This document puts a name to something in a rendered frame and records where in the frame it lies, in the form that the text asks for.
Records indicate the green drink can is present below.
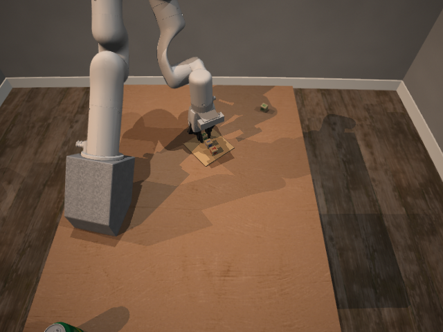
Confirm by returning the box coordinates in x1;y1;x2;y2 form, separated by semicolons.
45;322;84;332

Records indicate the tan square mat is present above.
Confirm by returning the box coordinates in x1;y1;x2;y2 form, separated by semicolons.
184;129;234;166

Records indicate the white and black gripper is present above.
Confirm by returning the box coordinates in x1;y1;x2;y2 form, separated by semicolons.
188;106;214;142

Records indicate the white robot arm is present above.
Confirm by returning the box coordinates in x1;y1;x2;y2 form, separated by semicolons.
75;0;224;161

